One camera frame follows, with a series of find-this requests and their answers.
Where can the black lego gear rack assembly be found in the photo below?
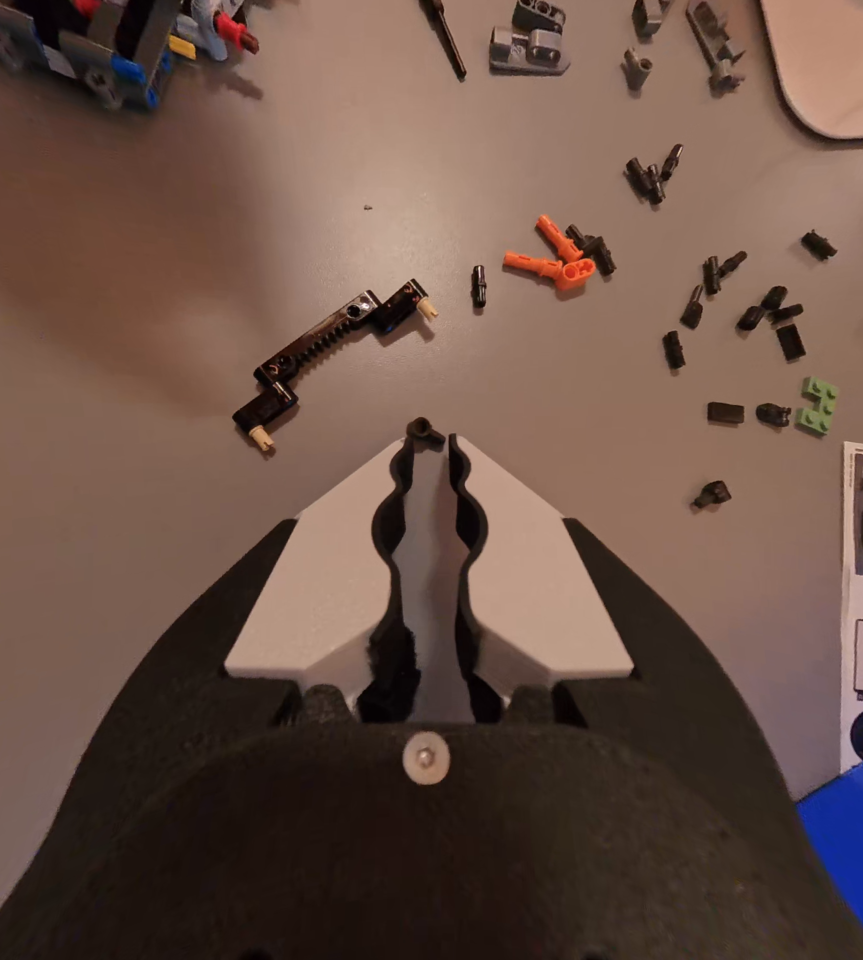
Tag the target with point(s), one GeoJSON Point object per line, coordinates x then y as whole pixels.
{"type": "Point", "coordinates": [311, 341]}

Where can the dark grey three-hole lego beam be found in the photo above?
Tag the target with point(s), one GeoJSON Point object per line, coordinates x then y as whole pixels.
{"type": "Point", "coordinates": [544, 15]}

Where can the green lego plate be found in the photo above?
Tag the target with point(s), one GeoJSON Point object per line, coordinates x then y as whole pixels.
{"type": "Point", "coordinates": [821, 391]}

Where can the white desk stand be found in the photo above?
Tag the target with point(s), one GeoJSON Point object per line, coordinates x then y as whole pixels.
{"type": "Point", "coordinates": [851, 67]}

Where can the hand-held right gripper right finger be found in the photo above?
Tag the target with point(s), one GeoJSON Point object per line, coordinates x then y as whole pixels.
{"type": "Point", "coordinates": [544, 600]}

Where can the dark grey lego panel piece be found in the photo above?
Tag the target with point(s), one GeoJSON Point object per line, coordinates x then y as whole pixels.
{"type": "Point", "coordinates": [525, 60]}

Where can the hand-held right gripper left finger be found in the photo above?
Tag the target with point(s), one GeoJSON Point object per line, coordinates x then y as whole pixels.
{"type": "Point", "coordinates": [311, 600]}

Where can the grey lego connector assembly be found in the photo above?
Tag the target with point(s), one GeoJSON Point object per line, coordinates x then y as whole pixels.
{"type": "Point", "coordinates": [720, 52]}

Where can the black lego lever with axle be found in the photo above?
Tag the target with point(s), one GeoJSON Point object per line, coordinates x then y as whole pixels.
{"type": "Point", "coordinates": [448, 41]}

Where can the orange lego axle pin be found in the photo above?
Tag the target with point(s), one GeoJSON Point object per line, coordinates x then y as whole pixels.
{"type": "Point", "coordinates": [555, 234]}
{"type": "Point", "coordinates": [529, 264]}

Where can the orange two-hole lego connector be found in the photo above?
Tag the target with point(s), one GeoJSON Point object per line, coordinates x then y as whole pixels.
{"type": "Point", "coordinates": [578, 276]}

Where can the scattered small black lego pieces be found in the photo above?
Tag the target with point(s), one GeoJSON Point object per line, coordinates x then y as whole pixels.
{"type": "Point", "coordinates": [790, 341]}

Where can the partly built lego car chassis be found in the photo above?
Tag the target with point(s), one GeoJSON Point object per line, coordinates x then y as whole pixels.
{"type": "Point", "coordinates": [86, 60]}

